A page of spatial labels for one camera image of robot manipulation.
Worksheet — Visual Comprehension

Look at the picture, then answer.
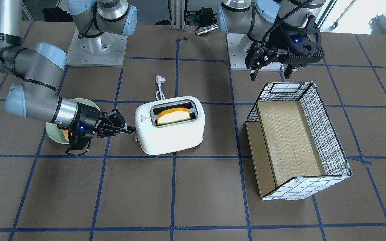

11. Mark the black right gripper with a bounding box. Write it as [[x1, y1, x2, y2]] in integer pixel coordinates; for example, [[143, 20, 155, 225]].
[[56, 102, 136, 151]]

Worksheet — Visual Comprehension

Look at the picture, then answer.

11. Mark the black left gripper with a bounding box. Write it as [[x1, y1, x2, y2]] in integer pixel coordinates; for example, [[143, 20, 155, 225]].
[[245, 15, 325, 81]]

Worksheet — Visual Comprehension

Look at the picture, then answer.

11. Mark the white two-slot toaster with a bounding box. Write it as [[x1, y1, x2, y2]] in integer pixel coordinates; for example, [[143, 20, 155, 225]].
[[134, 96, 205, 155]]

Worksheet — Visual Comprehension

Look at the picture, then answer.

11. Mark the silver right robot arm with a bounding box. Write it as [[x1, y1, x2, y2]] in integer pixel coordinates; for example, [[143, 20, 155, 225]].
[[0, 0, 138, 155]]

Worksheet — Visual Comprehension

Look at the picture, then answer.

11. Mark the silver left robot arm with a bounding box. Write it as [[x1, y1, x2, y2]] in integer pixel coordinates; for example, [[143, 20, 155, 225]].
[[216, 0, 325, 81]]

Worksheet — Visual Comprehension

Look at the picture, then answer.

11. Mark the toast bread slice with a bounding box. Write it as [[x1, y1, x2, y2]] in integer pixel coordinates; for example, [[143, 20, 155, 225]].
[[156, 107, 191, 126]]

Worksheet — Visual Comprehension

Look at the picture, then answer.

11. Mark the golden triangular pastry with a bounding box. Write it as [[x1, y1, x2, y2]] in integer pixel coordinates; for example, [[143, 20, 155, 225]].
[[62, 130, 69, 143]]

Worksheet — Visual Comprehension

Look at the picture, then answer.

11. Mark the light green plate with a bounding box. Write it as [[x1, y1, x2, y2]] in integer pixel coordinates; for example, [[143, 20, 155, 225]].
[[46, 98, 101, 145]]

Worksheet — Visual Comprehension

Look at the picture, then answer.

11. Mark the silver metal cylinder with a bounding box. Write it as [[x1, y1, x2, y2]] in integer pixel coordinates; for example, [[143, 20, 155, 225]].
[[195, 23, 218, 36]]

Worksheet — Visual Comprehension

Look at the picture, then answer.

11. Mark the black power adapter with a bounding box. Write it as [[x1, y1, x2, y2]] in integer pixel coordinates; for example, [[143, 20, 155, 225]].
[[199, 7, 213, 25]]

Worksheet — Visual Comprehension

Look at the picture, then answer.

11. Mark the grid-pattern box with wood shelf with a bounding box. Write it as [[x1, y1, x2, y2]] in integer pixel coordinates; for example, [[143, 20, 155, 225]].
[[245, 81, 352, 201]]

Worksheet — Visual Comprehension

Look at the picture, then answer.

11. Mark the white toaster power cord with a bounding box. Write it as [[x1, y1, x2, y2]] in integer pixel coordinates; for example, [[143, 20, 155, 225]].
[[155, 75, 167, 102]]

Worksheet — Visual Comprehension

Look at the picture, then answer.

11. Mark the aluminium frame post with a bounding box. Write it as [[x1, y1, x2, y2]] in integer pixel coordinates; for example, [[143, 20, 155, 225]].
[[169, 0, 186, 31]]

